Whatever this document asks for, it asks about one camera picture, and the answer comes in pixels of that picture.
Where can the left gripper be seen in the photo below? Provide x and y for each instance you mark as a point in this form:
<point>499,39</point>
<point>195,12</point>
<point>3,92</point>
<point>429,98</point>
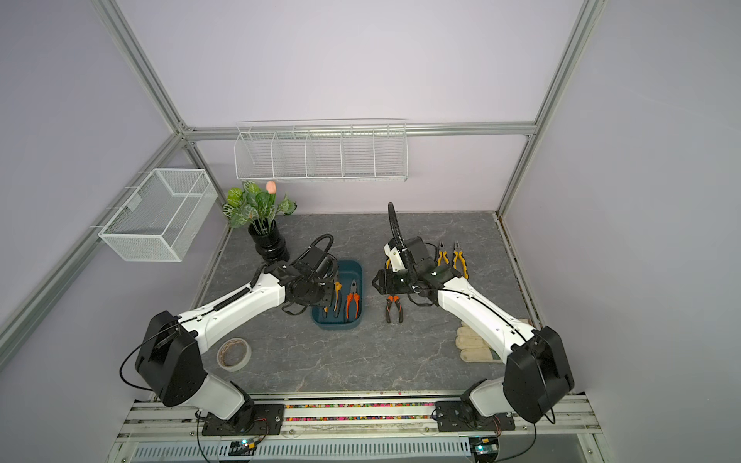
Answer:
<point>326,301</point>

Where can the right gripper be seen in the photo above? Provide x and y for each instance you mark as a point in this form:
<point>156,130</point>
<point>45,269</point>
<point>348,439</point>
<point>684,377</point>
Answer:
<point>384,285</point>

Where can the yellow black pliers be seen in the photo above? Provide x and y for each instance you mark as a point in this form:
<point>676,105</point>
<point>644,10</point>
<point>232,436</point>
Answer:
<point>443,257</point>
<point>459,261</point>

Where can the orange black pliers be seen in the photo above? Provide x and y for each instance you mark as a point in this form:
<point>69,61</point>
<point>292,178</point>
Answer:
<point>393,301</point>

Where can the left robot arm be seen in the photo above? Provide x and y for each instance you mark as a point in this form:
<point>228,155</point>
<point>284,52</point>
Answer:
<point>169,358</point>

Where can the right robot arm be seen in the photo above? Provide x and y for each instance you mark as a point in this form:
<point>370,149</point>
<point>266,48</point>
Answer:
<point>537,372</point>

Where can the yellow long nose pliers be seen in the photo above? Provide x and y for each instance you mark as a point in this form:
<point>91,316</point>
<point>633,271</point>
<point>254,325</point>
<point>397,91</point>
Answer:
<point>337,292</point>

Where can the teal plastic storage box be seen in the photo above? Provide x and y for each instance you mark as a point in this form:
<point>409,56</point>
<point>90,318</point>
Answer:
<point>349,270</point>

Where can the black vase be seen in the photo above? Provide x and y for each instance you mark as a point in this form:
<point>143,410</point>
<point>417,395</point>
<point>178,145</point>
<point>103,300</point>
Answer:
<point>270,245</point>

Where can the green artificial plant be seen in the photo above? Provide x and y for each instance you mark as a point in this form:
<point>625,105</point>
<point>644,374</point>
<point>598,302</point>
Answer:
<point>252,205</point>

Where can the beige work glove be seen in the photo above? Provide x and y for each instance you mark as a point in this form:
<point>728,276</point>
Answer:
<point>474,347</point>

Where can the masking tape roll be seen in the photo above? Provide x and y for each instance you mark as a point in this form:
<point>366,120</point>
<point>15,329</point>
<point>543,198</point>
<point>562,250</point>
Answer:
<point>234,355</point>

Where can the white mesh basket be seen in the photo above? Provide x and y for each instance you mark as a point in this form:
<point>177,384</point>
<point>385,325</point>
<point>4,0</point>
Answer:
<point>161,217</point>

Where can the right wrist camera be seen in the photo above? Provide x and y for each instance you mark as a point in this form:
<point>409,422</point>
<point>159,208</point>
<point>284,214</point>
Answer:
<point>394,260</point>

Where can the orange handled pliers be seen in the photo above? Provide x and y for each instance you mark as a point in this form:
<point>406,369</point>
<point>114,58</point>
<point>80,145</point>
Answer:
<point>352,306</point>

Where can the white wire wall shelf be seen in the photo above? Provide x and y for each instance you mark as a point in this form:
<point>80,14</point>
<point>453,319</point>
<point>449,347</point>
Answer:
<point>322,150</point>

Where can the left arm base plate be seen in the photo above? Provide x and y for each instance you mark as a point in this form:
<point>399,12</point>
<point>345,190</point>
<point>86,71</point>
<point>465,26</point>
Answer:
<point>260,419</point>

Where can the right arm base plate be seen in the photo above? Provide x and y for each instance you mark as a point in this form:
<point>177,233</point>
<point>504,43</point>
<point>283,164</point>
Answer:
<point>457,416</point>

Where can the aluminium front rail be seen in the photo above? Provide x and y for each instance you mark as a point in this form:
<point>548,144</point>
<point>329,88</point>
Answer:
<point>304,416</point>

